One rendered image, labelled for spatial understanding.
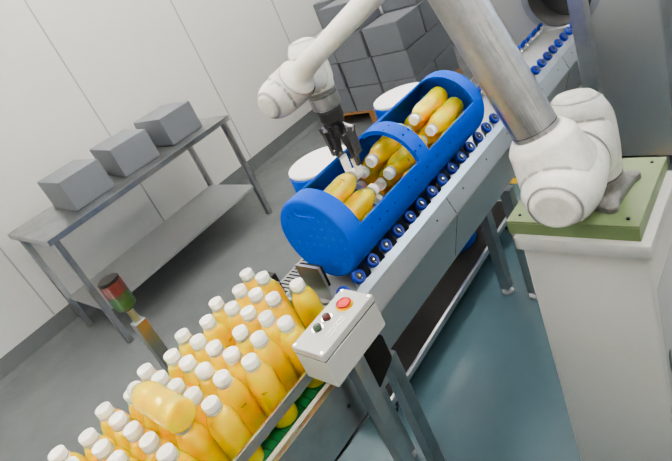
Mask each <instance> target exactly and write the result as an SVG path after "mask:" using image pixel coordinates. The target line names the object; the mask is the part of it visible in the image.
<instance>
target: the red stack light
mask: <svg viewBox="0 0 672 461"><path fill-rule="evenodd" d="M126 289H127V285H126V284H125V282H124V281H123V280H122V278H121V277H120V276H119V278H118V280H117V281H116V282H115V283H114V284H113V285H111V286H109V287H107V288H105V289H99V290H100V291H101V292H102V294H103V295H104V296H105V298H106V299H107V300H113V299H115V298H117V297H119V296H120V295H122V294H123V293H124V292H125V291H126Z"/></svg>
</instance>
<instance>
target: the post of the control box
mask: <svg viewBox="0 0 672 461"><path fill-rule="evenodd" d="M348 375H349V377H350V379H351V381H352V382H353V384H354V386H355V388H356V390H357V392H358V394H359V396H360V398H361V400H362V401H363V403H364V405H365V407H366V409H367V411H368V413H369V415H370V417H371V418H372V420H373V422H374V424H375V426H376V428H377V430H378V432H379V434H380V436H381V437H382V439H383V441H384V443H385V445H386V447H387V449H388V451H389V453H390V455H391V456H392V458H393V460H394V461H415V459H414V457H413V455H412V453H411V451H410V449H409V447H408V445H407V442H406V440H405V438H404V436H403V434H402V432H401V430H400V428H399V426H398V424H397V422H396V420H395V418H394V416H393V414H392V412H391V410H390V408H389V406H388V404H387V402H386V400H385V398H384V396H383V394H382V392H381V390H380V388H379V386H378V384H377V382H376V380H375V378H374V376H373V374H372V372H371V370H370V368H369V366H368V364H367V362H366V360H365V358H364V356H362V357H361V358H360V360H359V361H358V362H357V364H356V365H355V366H354V368H353V369H352V370H351V372H350V373H349V374H348Z"/></svg>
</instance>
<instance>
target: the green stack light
mask: <svg viewBox="0 0 672 461"><path fill-rule="evenodd" d="M108 302H109V303H110V304H111V306H112V307H113V308H114V310H115V311H116V312H117V313H123V312H125V311H127V310H129V309H130V308H131V307H132V306H133V305H134V304H135V303H136V298H135V296H134V295H133V294H132V292H131V291H130V289H129V288H128V287H127V289H126V291H125V292H124V293H123V294H122V295H120V296H119V297H117V298H115V299H113V300H108Z"/></svg>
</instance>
